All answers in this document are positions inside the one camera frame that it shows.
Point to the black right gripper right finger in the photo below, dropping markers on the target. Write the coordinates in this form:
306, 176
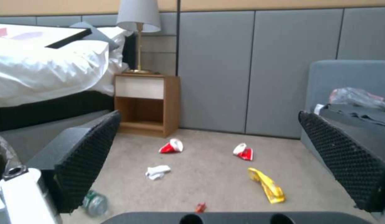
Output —
338, 149

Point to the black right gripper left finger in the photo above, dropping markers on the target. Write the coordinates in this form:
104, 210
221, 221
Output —
80, 161

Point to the dark clothing pile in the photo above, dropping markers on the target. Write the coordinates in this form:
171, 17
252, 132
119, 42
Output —
357, 115

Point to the clear plastic bottle green label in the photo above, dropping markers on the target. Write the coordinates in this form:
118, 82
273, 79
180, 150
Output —
96, 203

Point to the crumpled clear plastic bag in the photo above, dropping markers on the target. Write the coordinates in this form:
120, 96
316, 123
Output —
355, 96

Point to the grey upholstered armchair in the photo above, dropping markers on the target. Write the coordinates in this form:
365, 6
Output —
345, 81

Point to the crumpled white tissue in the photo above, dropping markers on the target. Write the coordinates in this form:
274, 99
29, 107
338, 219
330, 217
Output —
157, 172

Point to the yellow snack wrapper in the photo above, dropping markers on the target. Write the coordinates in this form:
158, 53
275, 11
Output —
268, 185

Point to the wooden nightstand with white drawer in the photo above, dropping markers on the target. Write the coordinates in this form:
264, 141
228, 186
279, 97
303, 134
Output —
147, 102

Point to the crushed red paper cup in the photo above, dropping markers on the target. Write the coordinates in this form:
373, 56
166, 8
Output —
243, 151
172, 147

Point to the bed with white duvet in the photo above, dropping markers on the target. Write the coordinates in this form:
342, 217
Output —
46, 70

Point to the white pillow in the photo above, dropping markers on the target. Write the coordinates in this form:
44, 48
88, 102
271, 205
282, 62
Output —
117, 49

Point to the black framed board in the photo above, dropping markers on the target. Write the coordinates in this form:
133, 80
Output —
72, 37

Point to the small red wrapper scrap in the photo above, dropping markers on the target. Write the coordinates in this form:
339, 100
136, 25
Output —
201, 207

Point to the brass lamp with white shade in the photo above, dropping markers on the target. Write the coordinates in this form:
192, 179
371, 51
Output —
138, 21

